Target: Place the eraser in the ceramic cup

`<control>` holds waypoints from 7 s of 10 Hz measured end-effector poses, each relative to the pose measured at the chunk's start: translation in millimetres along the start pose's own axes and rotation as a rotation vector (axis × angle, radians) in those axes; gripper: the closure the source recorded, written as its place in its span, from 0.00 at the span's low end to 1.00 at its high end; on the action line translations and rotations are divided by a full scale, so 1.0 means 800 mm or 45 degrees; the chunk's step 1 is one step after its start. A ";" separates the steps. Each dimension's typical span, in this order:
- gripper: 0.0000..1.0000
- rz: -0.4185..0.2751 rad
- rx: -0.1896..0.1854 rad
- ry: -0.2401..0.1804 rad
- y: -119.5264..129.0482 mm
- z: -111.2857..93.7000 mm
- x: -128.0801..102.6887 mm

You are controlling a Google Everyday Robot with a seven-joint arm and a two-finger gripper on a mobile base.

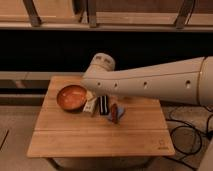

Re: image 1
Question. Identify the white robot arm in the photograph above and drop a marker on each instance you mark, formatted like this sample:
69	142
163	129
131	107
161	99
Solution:
187	81

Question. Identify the orange ceramic bowl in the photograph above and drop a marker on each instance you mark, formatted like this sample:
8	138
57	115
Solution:
72	97

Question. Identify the blue cloth piece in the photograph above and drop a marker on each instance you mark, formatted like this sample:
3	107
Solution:
121	111

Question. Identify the reddish brown oblong object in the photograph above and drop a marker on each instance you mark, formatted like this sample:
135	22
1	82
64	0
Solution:
114	113

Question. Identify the white tube with cap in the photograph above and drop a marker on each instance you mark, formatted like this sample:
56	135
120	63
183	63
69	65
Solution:
91	102

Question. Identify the wooden table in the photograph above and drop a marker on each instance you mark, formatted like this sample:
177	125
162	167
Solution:
141	131

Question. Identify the wooden shelf frame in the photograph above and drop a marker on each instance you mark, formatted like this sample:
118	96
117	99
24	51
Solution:
108	15

